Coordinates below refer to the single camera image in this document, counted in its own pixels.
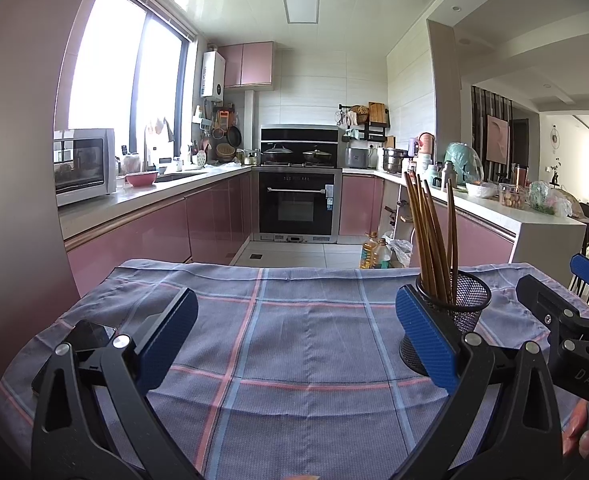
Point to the bundle of wooden chopsticks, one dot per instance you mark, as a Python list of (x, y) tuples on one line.
[(427, 240)]

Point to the black wall shelf rack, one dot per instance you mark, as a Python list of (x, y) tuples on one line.
[(377, 131)]

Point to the pink base cabinets with sink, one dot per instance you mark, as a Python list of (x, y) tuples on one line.
[(209, 220)]

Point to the pink wall cabinets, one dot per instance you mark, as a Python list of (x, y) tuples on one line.
[(247, 65)]

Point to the black frying pan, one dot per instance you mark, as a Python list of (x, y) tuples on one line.
[(233, 137)]

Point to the clear food container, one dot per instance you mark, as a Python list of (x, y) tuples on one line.
[(512, 197)]

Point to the dark pot with lid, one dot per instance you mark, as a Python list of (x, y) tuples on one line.
[(317, 156)]

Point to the black smartphone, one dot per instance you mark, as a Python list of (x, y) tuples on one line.
[(92, 332)]

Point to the pink thermos jug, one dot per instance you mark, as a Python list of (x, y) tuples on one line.
[(427, 145)]

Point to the wall clock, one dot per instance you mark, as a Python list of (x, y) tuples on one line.
[(554, 136)]

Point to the dark tumbler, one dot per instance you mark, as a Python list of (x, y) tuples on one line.
[(520, 174)]

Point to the white microwave oven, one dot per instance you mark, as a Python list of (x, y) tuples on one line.
[(82, 165)]

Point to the white water heater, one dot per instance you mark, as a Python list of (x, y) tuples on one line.
[(213, 75)]

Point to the round bamboo basket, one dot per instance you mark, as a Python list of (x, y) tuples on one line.
[(225, 151)]

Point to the pale rag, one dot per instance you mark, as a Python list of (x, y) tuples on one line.
[(155, 126)]

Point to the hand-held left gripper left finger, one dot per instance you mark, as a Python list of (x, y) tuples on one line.
[(167, 340)]

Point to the person's right hand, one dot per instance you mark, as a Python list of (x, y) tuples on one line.
[(574, 430)]

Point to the wooden cutting board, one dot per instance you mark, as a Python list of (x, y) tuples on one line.
[(377, 112)]

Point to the pink bowl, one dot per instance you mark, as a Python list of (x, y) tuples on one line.
[(142, 179)]

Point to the clear plastic bag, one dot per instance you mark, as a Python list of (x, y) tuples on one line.
[(399, 250)]

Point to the pink wall picture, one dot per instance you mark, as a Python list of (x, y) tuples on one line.
[(497, 137)]

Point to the white bowl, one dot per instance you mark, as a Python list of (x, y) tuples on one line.
[(482, 190)]

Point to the purple bottle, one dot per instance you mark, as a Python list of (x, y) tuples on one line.
[(413, 147)]

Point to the stainless steel bottle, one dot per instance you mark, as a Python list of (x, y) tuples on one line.
[(444, 175)]

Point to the stainless steamer pot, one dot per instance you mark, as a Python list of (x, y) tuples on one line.
[(394, 160)]

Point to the woven basket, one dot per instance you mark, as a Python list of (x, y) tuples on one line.
[(362, 114)]

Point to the glass jar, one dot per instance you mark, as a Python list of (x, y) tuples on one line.
[(130, 165)]

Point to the orange grater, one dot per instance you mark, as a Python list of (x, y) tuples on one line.
[(223, 120)]

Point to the blue-grey checked tablecloth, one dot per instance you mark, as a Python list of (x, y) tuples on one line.
[(299, 350)]

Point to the white jar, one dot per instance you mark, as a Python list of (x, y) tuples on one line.
[(432, 175)]

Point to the ceiling light panel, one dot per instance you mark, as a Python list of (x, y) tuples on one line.
[(301, 7)]

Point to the black wok with lid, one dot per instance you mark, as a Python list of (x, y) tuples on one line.
[(277, 155)]

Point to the plastic bag of greens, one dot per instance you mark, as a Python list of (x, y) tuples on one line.
[(542, 195)]

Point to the silver toaster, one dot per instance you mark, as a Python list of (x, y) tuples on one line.
[(357, 158)]

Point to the kitchen window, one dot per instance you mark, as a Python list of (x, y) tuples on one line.
[(104, 75)]

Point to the small steel kettle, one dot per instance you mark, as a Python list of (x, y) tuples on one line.
[(251, 158)]

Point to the yellow oil bottle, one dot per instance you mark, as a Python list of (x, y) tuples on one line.
[(368, 252)]

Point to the striped room divider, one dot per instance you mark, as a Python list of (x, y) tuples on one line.
[(477, 110)]

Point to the pink base cabinets with peninsula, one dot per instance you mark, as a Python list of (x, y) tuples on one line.
[(484, 240)]

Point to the black stove with oven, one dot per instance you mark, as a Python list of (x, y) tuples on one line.
[(297, 205)]

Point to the black mesh holder cup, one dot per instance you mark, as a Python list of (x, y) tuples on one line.
[(467, 305)]

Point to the white dotted kitchen utensil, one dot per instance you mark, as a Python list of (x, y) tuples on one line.
[(202, 157)]

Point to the green plastic-covered appliance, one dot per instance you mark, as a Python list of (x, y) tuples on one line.
[(462, 157)]

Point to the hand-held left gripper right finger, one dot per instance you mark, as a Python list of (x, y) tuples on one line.
[(427, 340)]

